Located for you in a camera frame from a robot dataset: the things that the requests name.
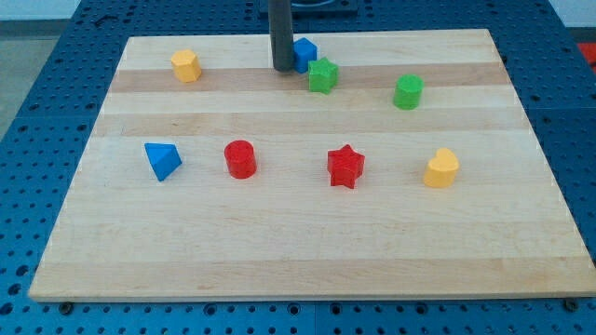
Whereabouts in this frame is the red star block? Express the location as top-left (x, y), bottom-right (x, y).
top-left (327, 144), bottom-right (365, 189)

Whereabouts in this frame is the red cylinder block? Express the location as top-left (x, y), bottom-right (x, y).
top-left (223, 140), bottom-right (257, 179)

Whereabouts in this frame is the green star block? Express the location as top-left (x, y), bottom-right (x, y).
top-left (308, 58), bottom-right (339, 94)

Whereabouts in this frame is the wooden board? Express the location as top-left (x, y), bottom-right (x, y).
top-left (29, 29), bottom-right (595, 302)

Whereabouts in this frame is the blue cube block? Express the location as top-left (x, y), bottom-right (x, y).
top-left (293, 37), bottom-right (318, 74)

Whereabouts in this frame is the blue triangle block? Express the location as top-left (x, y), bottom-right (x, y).
top-left (143, 142), bottom-right (183, 181)

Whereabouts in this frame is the green cylinder block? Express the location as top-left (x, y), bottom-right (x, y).
top-left (393, 74), bottom-right (425, 110)

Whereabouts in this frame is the yellow heart block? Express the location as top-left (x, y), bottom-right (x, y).
top-left (423, 148), bottom-right (460, 188)

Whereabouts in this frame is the yellow hexagon block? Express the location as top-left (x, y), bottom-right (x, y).
top-left (170, 49), bottom-right (202, 83)

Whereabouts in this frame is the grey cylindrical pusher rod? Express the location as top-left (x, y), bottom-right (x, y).
top-left (268, 0), bottom-right (294, 73)

